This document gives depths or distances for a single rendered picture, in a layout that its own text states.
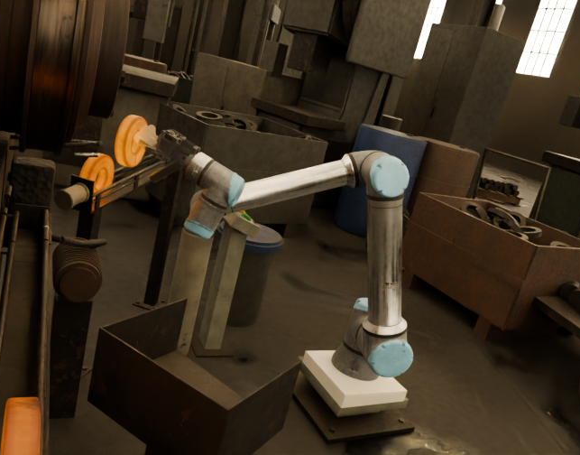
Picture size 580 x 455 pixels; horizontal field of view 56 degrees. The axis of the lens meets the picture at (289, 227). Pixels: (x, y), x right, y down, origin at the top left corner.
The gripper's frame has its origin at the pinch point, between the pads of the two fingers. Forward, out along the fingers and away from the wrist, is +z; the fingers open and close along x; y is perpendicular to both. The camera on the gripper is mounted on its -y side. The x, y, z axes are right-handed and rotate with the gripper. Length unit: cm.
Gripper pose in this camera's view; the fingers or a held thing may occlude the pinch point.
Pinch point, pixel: (133, 134)
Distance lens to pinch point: 172.2
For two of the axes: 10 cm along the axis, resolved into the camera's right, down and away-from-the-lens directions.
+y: 4.9, -8.1, -3.1
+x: -2.0, 2.4, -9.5
